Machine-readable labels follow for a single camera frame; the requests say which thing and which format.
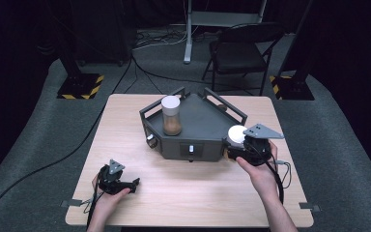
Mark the black stand with striped base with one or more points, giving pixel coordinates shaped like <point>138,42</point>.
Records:
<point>79,85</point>
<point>291,87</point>

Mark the dark grey corner rack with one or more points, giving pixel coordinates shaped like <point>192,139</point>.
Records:
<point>199,129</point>

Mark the spice jar with spout lid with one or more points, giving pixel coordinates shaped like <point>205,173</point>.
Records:
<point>236,135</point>

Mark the black cabinet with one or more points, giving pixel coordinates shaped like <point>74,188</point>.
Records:
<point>103,32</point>

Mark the small brown round object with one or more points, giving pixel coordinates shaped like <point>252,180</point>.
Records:
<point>222,107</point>

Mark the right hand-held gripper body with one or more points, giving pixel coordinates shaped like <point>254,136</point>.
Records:
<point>256,151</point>

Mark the grey tape strip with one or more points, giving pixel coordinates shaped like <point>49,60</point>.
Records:
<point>71,203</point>
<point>309,207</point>

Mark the white metal stand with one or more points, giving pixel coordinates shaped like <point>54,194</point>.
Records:
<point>189,32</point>

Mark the person's left hand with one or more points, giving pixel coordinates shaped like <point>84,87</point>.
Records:
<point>104,206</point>

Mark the person's right hand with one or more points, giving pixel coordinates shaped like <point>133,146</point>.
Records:
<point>264,177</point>

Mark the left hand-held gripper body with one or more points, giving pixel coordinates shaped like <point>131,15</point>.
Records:
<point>111,180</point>

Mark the black folding chair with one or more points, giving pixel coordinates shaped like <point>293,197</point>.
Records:
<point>238,54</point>

